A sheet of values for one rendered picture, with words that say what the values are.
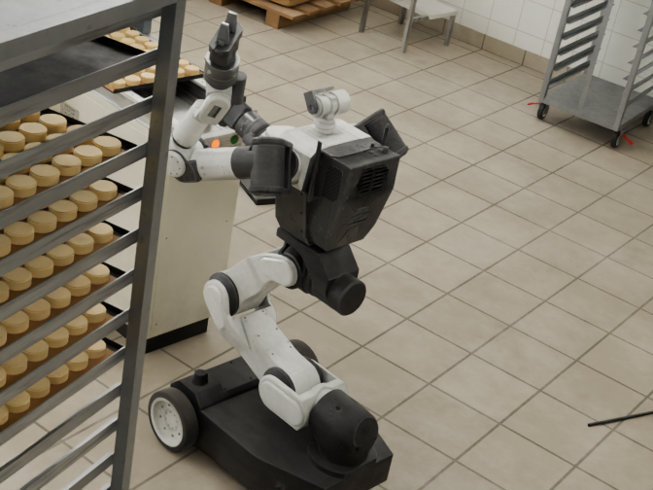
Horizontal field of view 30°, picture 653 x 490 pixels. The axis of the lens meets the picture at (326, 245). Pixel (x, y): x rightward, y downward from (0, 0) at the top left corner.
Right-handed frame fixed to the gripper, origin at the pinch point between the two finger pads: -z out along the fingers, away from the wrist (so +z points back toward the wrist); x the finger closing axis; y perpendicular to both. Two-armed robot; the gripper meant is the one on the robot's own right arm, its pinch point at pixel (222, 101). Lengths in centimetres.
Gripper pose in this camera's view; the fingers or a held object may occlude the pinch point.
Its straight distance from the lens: 383.9
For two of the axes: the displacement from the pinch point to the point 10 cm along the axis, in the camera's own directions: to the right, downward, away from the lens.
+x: -5.9, 7.8, 2.2
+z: 6.9, 6.3, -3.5
